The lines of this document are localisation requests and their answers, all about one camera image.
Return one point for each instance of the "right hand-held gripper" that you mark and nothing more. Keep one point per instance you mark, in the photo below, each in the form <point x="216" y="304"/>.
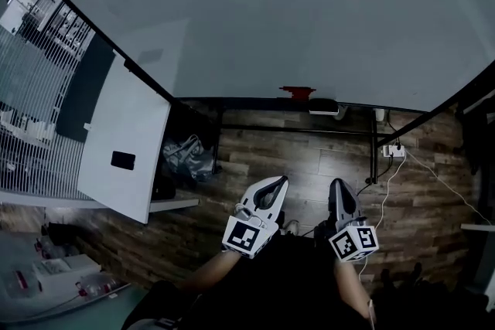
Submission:
<point x="354" y="243"/>

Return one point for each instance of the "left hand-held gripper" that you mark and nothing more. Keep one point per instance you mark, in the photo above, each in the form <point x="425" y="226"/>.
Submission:
<point x="241" y="235"/>

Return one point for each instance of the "black and white whiteboard eraser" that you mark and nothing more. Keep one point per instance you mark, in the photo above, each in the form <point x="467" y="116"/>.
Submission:
<point x="324" y="107"/>

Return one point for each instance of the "person's left forearm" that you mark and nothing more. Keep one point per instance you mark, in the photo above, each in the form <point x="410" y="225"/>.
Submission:
<point x="212" y="272"/>

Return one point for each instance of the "person's right forearm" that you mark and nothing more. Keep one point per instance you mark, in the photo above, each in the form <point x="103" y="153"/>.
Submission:
<point x="354" y="290"/>

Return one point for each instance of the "large black-framed whiteboard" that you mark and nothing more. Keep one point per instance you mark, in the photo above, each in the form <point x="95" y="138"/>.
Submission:
<point x="270" y="11"/>

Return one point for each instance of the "person's white shoe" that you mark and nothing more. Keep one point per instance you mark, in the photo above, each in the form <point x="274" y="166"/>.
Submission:
<point x="292" y="226"/>

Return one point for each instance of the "white power strip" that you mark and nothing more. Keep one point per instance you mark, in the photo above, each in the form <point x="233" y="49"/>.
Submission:
<point x="393" y="150"/>

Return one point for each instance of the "grey handbag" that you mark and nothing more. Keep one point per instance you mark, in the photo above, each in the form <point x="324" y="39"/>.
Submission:
<point x="189" y="158"/>

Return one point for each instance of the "person in black trousers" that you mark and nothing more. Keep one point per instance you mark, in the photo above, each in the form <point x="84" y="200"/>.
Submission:
<point x="290" y="282"/>

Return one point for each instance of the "black office chair base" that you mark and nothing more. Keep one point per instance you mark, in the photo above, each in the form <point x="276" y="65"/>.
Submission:
<point x="402" y="282"/>

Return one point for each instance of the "red magnetic strip patch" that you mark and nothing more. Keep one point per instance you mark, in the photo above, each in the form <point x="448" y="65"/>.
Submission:
<point x="297" y="92"/>

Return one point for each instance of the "white side table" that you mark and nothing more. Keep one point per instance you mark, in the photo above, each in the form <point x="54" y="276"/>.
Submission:
<point x="479" y="227"/>

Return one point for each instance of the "black phone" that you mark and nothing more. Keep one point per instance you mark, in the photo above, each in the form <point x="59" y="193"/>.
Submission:
<point x="123" y="160"/>

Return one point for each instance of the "white desk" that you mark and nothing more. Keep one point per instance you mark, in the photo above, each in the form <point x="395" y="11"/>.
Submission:
<point x="123" y="120"/>

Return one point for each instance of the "small white plastic piece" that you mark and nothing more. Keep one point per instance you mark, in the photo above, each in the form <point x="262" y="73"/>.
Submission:
<point x="88" y="126"/>

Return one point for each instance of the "clear bottle red label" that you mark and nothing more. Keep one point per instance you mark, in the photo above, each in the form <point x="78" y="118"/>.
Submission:
<point x="23" y="280"/>
<point x="94" y="286"/>

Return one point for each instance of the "white cardboard box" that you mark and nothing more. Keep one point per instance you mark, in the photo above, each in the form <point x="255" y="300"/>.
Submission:
<point x="81" y="262"/>

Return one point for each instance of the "black desk divider panel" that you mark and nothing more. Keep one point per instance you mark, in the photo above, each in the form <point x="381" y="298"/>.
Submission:
<point x="85" y="89"/>

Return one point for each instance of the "light grey table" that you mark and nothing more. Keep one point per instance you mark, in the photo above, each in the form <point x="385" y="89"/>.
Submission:
<point x="58" y="297"/>

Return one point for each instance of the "striped glass partition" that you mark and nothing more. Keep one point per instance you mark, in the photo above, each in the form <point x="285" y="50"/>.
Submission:
<point x="31" y="89"/>

